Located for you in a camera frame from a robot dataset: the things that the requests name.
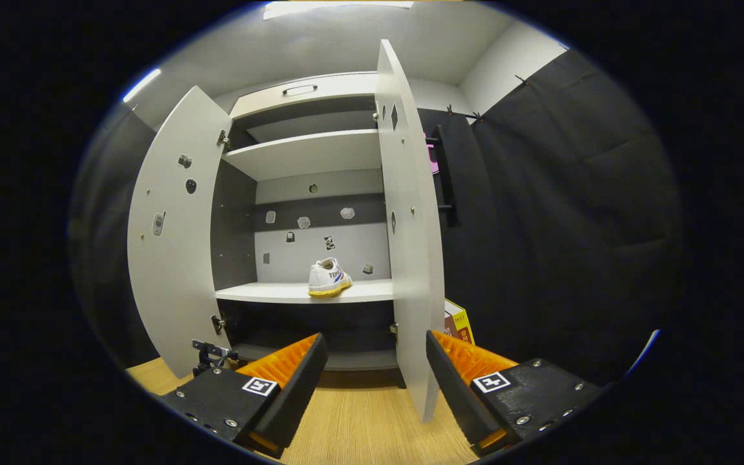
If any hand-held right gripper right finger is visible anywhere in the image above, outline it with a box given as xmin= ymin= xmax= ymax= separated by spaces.
xmin=425 ymin=330 xmax=605 ymax=457

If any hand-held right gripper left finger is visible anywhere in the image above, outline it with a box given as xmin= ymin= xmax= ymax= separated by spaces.
xmin=164 ymin=333 xmax=329 ymax=460

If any white cabinet door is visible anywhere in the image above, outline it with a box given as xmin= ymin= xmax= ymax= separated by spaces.
xmin=127 ymin=85 xmax=234 ymax=378
xmin=375 ymin=39 xmax=447 ymax=424

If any white canvas shoe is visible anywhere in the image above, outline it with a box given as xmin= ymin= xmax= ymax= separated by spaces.
xmin=308 ymin=257 xmax=353 ymax=298

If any white and grey shoe cabinet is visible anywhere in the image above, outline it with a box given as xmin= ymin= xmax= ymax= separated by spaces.
xmin=127 ymin=39 xmax=447 ymax=424

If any yellow and red box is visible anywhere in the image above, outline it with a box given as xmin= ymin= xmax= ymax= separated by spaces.
xmin=444 ymin=298 xmax=475 ymax=346

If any black backdrop cloth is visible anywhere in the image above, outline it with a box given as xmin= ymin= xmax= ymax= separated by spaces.
xmin=68 ymin=48 xmax=683 ymax=388

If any long ceiling light tube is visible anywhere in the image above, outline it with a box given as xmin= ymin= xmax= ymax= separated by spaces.
xmin=121 ymin=68 xmax=163 ymax=104

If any rectangular ceiling light panel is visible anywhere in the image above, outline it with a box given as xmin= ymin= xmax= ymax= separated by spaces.
xmin=262 ymin=1 xmax=415 ymax=20

